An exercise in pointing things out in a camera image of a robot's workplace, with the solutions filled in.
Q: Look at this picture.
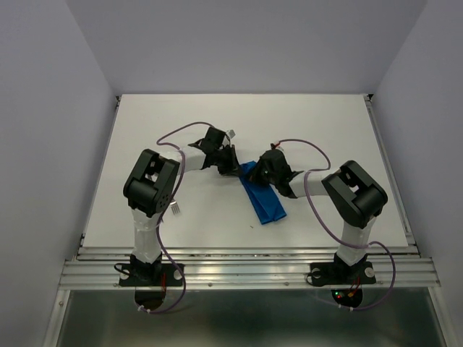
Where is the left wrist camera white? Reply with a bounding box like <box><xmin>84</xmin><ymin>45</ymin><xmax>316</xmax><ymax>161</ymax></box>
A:
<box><xmin>226</xmin><ymin>129</ymin><xmax>236</xmax><ymax>138</ymax></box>

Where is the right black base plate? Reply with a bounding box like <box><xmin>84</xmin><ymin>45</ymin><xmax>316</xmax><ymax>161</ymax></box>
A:
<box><xmin>307</xmin><ymin>262</ymin><xmax>376</xmax><ymax>287</ymax></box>

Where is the blue satin napkin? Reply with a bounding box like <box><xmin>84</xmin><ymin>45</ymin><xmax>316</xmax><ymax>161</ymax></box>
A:
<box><xmin>239</xmin><ymin>161</ymin><xmax>286</xmax><ymax>225</ymax></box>

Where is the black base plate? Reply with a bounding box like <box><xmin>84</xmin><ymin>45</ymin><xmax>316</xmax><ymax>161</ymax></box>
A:
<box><xmin>307</xmin><ymin>262</ymin><xmax>376</xmax><ymax>287</ymax></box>
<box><xmin>114</xmin><ymin>263</ymin><xmax>183</xmax><ymax>287</ymax></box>

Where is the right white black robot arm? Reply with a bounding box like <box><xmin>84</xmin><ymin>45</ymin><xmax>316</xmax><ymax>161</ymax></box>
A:
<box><xmin>246</xmin><ymin>149</ymin><xmax>388</xmax><ymax>287</ymax></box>

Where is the aluminium frame rail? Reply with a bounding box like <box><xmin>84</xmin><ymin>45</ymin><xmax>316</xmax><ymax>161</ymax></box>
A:
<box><xmin>43</xmin><ymin>93</ymin><xmax>449</xmax><ymax>347</ymax></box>

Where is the silver fork black handle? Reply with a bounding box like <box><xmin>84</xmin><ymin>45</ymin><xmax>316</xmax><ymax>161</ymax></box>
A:
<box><xmin>170</xmin><ymin>200</ymin><xmax>181</xmax><ymax>215</ymax></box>

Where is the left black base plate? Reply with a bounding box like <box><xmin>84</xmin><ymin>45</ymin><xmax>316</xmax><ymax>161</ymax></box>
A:
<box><xmin>114</xmin><ymin>263</ymin><xmax>183</xmax><ymax>287</ymax></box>

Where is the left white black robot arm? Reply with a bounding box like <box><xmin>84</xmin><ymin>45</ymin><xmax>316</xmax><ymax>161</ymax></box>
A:
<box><xmin>114</xmin><ymin>125</ymin><xmax>240</xmax><ymax>286</ymax></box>

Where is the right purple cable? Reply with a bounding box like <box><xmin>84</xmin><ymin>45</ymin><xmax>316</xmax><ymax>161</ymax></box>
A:
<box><xmin>276</xmin><ymin>138</ymin><xmax>396</xmax><ymax>312</ymax></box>

